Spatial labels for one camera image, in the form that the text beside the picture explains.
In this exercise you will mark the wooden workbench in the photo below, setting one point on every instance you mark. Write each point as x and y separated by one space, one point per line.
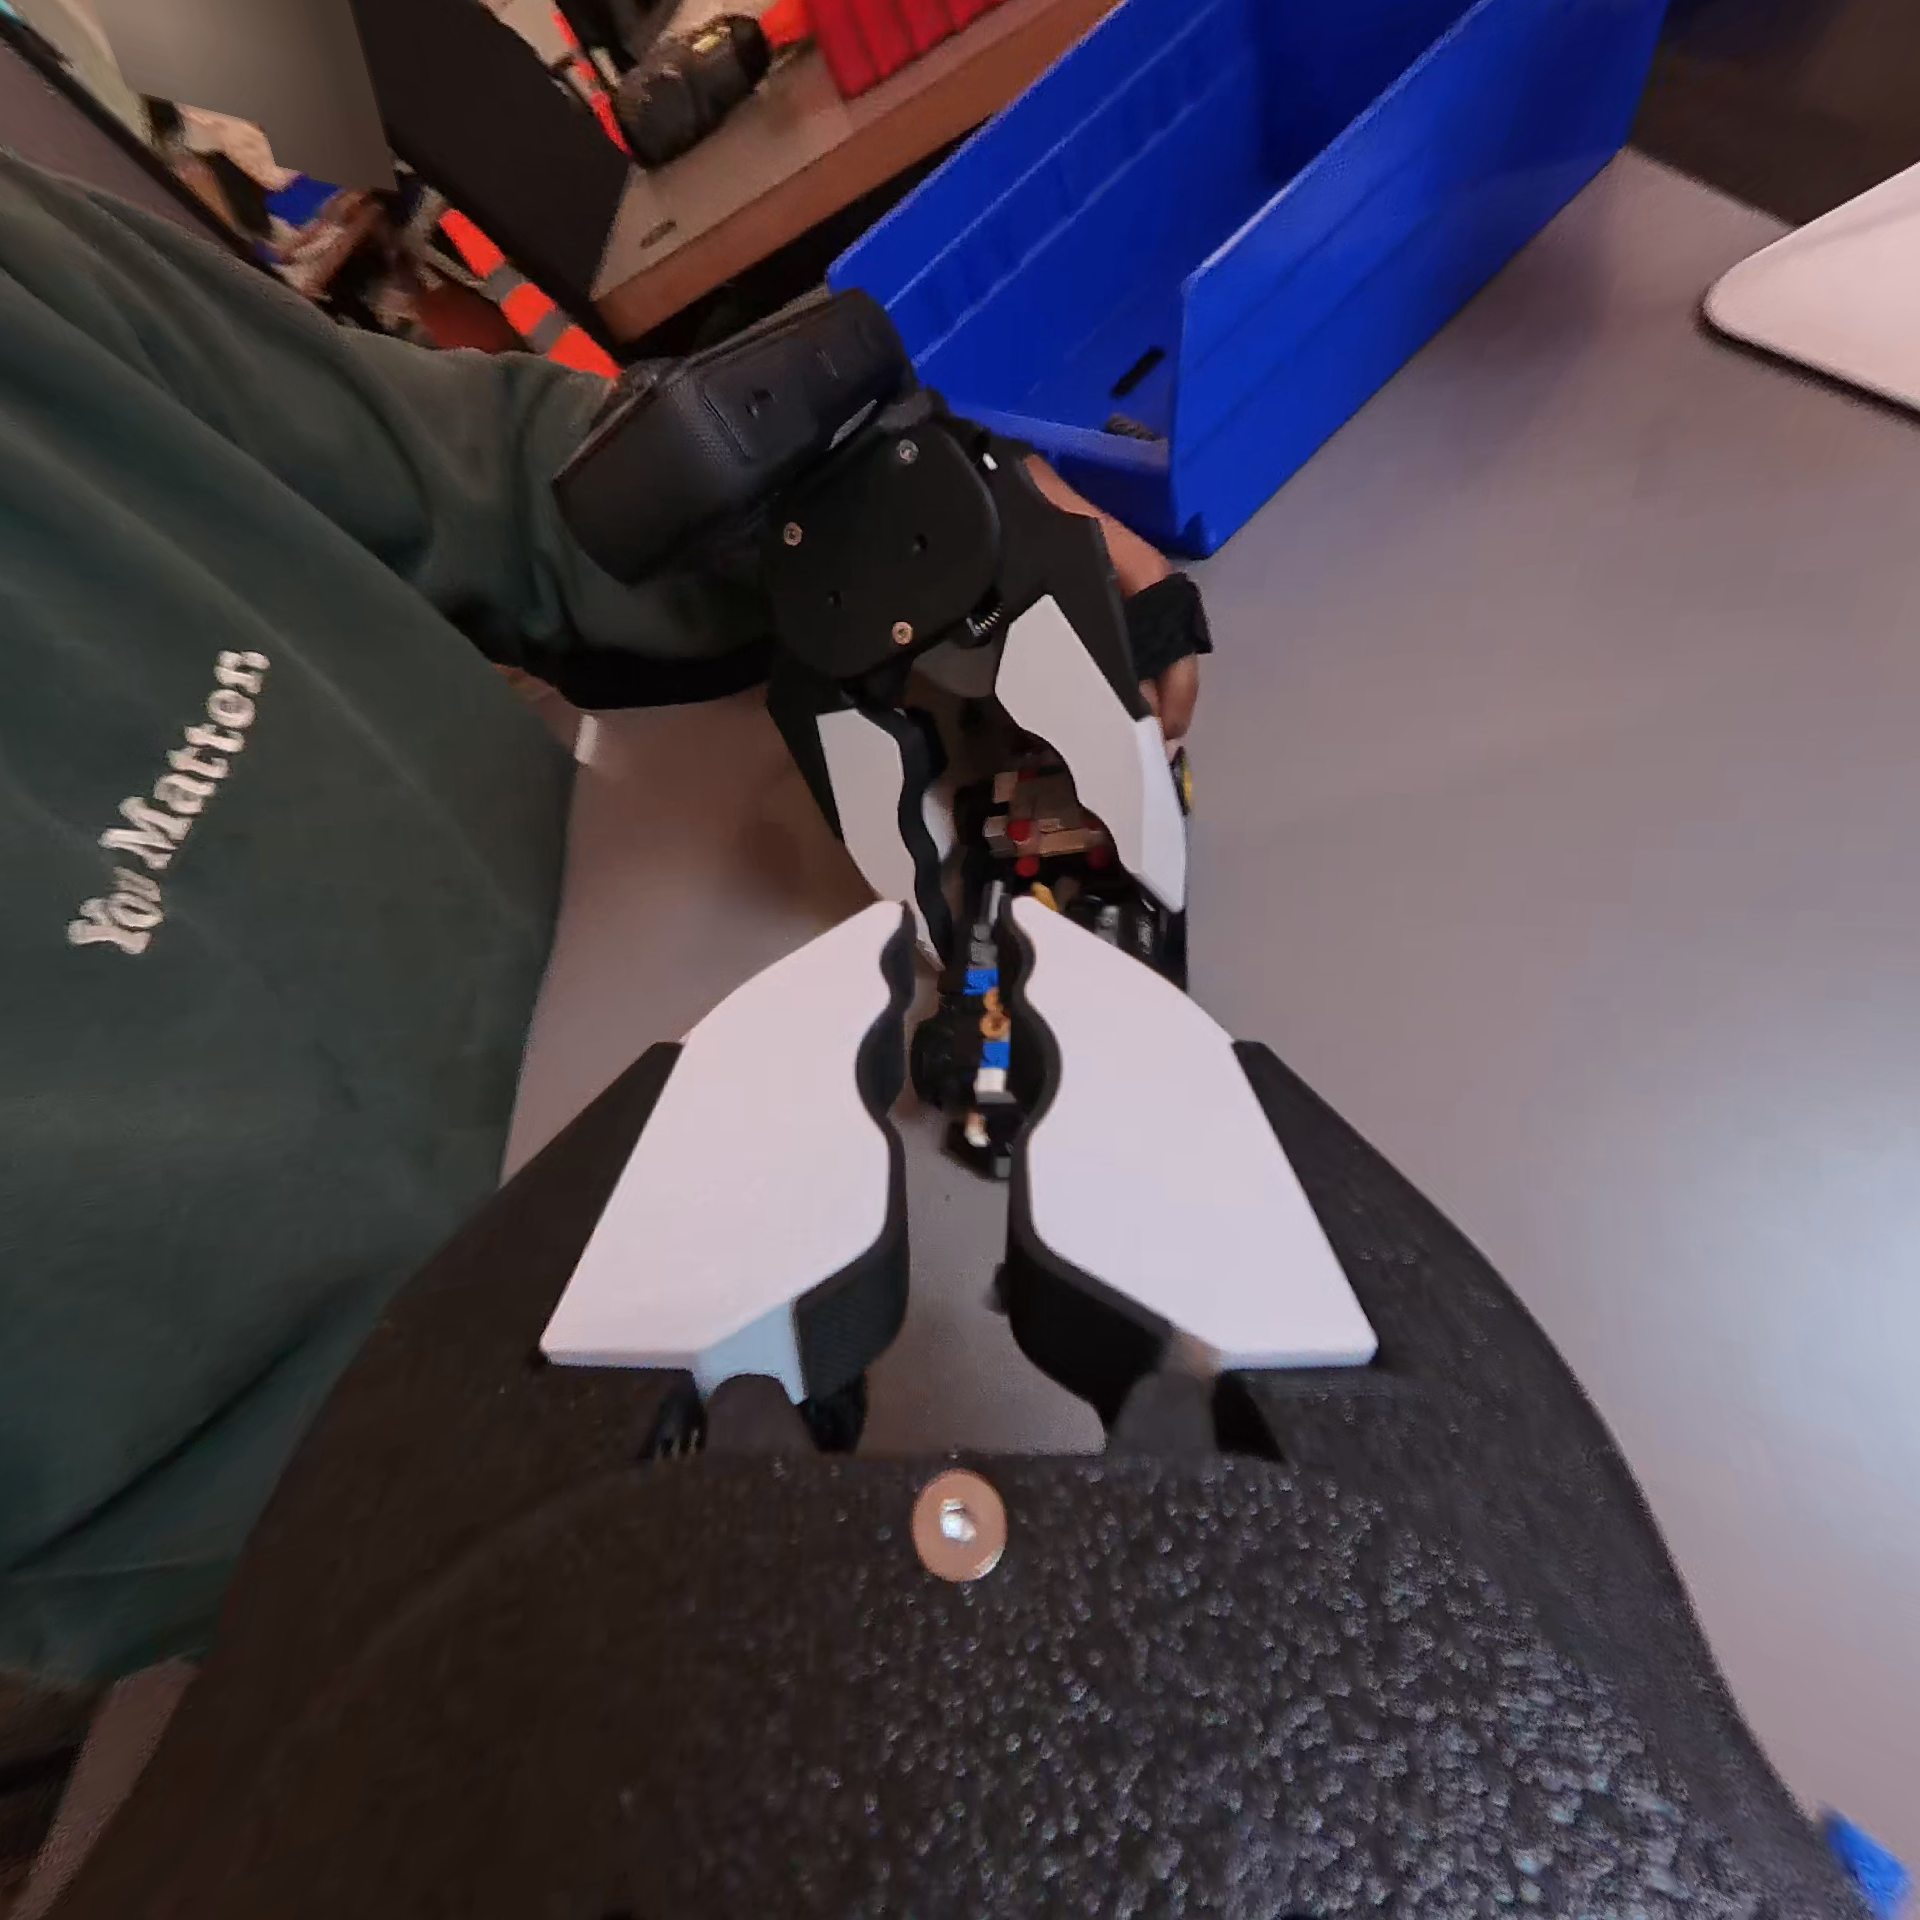
779 196

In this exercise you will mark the orange safety vest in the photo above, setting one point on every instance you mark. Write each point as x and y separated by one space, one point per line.
517 293

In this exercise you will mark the black monitor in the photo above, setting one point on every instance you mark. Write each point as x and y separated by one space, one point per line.
493 135

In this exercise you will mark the black camera bag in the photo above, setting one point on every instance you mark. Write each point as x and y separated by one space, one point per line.
691 90

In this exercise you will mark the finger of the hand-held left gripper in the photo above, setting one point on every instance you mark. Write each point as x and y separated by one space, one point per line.
1108 751
861 796

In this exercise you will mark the white booklet stand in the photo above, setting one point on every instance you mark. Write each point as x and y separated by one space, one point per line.
1829 300

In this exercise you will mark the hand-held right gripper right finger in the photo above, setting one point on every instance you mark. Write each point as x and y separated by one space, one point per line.
1185 1186

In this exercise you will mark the person's left hand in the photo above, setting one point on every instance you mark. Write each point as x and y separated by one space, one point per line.
1124 548

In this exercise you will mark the blue plastic bin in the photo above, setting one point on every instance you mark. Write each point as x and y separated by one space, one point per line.
1349 226

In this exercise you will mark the red plastic bin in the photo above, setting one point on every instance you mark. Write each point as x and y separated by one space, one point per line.
901 45

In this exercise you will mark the person's left forearm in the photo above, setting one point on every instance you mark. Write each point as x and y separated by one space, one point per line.
523 495

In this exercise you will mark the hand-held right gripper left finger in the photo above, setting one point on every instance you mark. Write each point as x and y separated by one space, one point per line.
734 1186

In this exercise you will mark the black lego car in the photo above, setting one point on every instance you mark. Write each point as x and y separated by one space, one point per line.
1019 840

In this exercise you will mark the person's green sweatshirt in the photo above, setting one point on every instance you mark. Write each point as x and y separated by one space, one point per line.
224 901

